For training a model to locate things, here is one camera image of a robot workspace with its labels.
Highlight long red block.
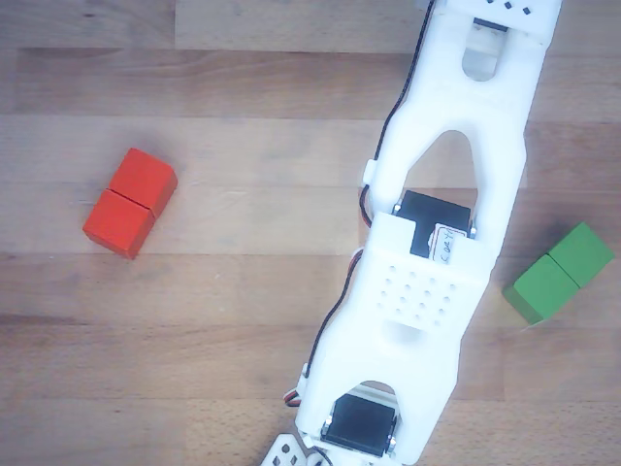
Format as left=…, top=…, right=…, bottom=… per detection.
left=82, top=147, right=180, bottom=261

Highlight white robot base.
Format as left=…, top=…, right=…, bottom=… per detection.
left=260, top=433, right=316, bottom=466

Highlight black forearm servo wire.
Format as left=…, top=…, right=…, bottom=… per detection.
left=309, top=0, right=436, bottom=384

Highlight long green block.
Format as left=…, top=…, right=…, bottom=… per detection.
left=501, top=220, right=617, bottom=327

